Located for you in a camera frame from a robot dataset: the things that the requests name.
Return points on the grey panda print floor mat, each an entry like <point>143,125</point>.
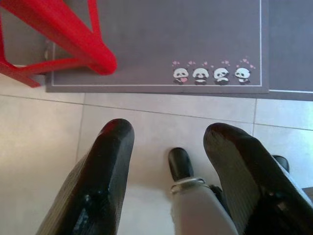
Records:
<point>171,36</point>

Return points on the red plastic stool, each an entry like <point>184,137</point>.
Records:
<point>73,36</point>

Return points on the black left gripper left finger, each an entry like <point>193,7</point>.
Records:
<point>102,176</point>

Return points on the black robot right foot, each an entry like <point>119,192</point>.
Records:
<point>281,162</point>

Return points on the plain grey floor mat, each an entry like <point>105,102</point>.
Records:
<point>291,49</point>

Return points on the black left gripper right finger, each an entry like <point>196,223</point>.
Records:
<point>244,176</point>

